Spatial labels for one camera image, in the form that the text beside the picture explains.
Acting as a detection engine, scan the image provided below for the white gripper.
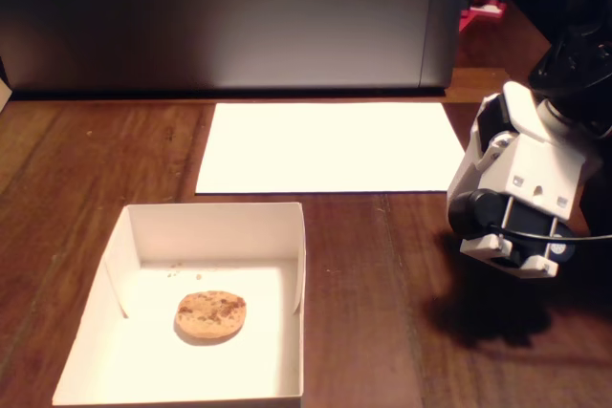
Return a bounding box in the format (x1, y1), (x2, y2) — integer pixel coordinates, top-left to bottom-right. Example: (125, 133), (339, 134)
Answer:
(445, 80), (593, 228)

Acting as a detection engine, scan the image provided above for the round chocolate chip cookie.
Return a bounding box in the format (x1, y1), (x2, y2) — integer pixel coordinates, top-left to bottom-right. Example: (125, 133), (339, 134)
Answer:
(173, 290), (249, 340)

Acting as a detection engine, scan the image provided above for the white cardboard box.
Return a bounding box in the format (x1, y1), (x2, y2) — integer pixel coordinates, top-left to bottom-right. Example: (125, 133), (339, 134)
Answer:
(51, 202), (307, 408)

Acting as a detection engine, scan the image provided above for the white paper sheet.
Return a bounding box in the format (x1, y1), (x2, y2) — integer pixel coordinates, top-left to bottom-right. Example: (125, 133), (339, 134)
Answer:
(194, 101), (468, 195)

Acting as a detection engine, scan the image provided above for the black camera with white mount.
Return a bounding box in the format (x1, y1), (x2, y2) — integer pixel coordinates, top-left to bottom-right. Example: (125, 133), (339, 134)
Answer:
(448, 189), (578, 280)

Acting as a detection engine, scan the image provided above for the black camera cable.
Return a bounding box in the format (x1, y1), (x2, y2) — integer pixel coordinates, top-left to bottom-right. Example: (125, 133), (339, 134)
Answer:
(485, 224), (612, 243)

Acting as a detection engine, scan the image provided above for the red plastic bracket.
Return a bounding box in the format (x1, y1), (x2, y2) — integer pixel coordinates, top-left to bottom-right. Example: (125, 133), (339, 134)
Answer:
(457, 0), (509, 34)

